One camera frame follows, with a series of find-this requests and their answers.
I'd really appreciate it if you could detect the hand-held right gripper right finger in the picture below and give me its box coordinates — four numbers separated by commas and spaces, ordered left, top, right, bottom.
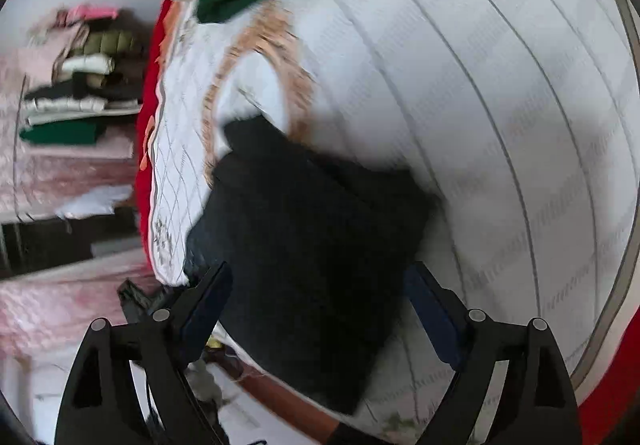
403, 261, 584, 445

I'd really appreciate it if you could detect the white crumpled cloth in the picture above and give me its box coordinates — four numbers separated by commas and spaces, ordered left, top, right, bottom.
54, 185, 135, 222

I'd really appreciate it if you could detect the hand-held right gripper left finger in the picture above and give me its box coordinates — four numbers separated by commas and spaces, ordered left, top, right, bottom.
54, 261, 234, 445

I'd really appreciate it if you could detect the pink quilted cloth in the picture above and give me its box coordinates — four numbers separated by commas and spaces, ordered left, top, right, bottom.
0, 260, 161, 361

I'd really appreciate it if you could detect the heap of assorted clothes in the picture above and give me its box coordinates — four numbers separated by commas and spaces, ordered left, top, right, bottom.
19, 4, 151, 149

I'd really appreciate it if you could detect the black leather jacket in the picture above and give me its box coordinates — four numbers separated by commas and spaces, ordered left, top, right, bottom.
182, 117, 442, 417

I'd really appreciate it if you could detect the white diamond patterned bed sheet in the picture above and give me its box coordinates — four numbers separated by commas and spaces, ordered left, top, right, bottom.
145, 0, 640, 432

